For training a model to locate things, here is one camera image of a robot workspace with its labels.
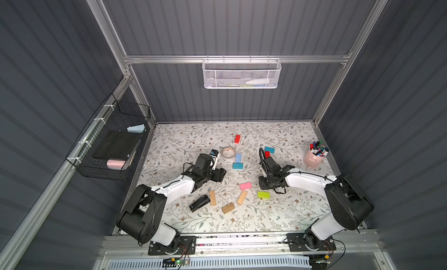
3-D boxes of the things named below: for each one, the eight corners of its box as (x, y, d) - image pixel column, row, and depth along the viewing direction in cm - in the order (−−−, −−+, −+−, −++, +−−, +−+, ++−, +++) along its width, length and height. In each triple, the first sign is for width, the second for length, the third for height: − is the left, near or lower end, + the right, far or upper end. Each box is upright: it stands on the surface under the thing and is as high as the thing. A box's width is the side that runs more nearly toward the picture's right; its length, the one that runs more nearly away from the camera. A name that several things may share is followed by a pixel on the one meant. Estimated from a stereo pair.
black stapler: (192, 212, 84) (191, 210, 82) (189, 206, 86) (188, 204, 84) (210, 202, 88) (210, 199, 85) (207, 196, 89) (206, 194, 87)
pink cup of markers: (304, 169, 99) (314, 155, 89) (300, 155, 106) (308, 141, 95) (319, 169, 99) (331, 155, 88) (314, 155, 105) (324, 141, 95)
